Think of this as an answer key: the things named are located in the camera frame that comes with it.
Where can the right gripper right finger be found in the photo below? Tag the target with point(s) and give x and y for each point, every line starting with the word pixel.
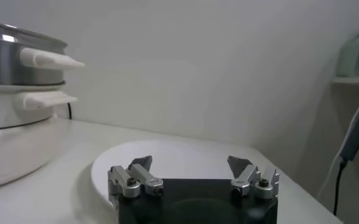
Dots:
pixel 247 178

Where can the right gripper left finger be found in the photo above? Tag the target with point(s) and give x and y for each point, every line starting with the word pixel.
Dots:
pixel 136 176

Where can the stainless steel steamer basket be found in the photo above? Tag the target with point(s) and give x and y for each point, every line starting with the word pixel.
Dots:
pixel 14 61

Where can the white round plate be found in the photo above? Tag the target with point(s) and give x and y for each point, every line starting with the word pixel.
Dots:
pixel 188 158

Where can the white electric cooker base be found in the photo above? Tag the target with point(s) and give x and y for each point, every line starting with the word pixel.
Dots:
pixel 14 146

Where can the white desk under green appliance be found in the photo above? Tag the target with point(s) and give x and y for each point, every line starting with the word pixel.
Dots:
pixel 353 80

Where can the pale green appliance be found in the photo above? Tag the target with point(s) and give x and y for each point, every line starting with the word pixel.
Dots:
pixel 357 54

